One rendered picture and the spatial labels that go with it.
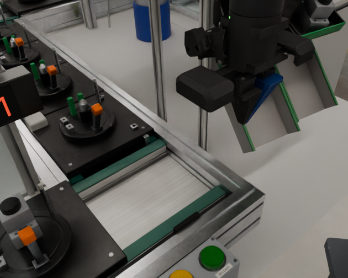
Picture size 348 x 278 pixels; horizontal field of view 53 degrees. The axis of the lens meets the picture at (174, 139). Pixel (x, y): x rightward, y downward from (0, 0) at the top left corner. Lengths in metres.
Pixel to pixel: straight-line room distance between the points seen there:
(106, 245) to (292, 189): 0.47
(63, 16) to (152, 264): 1.40
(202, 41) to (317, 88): 0.56
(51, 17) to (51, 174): 1.08
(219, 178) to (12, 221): 0.41
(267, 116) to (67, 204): 0.47
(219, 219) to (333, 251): 0.22
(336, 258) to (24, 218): 0.47
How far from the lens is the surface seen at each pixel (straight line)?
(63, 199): 0.75
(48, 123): 0.96
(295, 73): 0.92
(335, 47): 2.34
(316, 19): 0.80
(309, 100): 0.93
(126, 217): 0.75
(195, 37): 0.42
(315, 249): 0.81
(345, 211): 0.89
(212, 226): 0.67
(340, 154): 1.03
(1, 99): 0.61
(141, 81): 1.28
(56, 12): 1.81
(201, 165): 0.78
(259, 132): 0.80
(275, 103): 0.84
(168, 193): 0.78
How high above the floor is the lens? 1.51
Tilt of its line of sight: 40 degrees down
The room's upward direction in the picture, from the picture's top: 3 degrees counter-clockwise
